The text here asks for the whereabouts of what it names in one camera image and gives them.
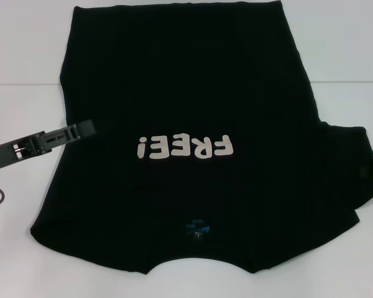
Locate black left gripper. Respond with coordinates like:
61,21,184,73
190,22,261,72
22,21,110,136
0,119,98,175

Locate black shirt with FREE print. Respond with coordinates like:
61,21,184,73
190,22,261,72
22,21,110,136
29,0,373,276

